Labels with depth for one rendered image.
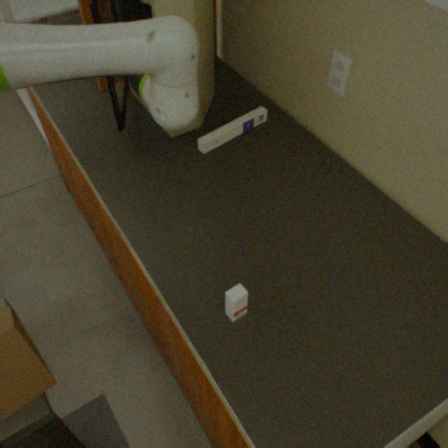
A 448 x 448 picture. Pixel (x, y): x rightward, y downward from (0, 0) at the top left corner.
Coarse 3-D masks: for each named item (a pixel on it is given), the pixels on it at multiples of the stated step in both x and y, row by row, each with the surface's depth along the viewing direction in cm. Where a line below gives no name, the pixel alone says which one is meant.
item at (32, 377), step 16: (0, 320) 86; (16, 320) 90; (0, 336) 73; (16, 336) 75; (0, 352) 75; (16, 352) 78; (32, 352) 81; (0, 368) 78; (16, 368) 81; (32, 368) 84; (0, 384) 80; (16, 384) 83; (32, 384) 87; (48, 384) 90; (0, 400) 83; (16, 400) 86; (0, 416) 86
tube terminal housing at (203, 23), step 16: (160, 0) 112; (176, 0) 115; (192, 0) 117; (208, 0) 131; (160, 16) 115; (192, 16) 120; (208, 16) 134; (208, 32) 137; (208, 48) 140; (208, 64) 144; (208, 80) 147; (208, 96) 151; (192, 128) 146
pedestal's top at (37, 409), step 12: (0, 300) 105; (24, 408) 89; (36, 408) 89; (48, 408) 89; (12, 420) 87; (24, 420) 87; (36, 420) 88; (48, 420) 90; (0, 432) 86; (12, 432) 86; (24, 432) 88; (0, 444) 86
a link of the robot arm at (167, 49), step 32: (0, 32) 76; (32, 32) 78; (64, 32) 79; (96, 32) 80; (128, 32) 82; (160, 32) 82; (192, 32) 84; (32, 64) 78; (64, 64) 80; (96, 64) 82; (128, 64) 83; (160, 64) 85; (192, 64) 87
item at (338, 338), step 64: (64, 128) 148; (128, 128) 148; (256, 128) 147; (128, 192) 128; (192, 192) 128; (256, 192) 128; (320, 192) 127; (192, 256) 113; (256, 256) 113; (320, 256) 113; (384, 256) 112; (192, 320) 101; (256, 320) 101; (320, 320) 101; (384, 320) 101; (256, 384) 91; (320, 384) 91; (384, 384) 91
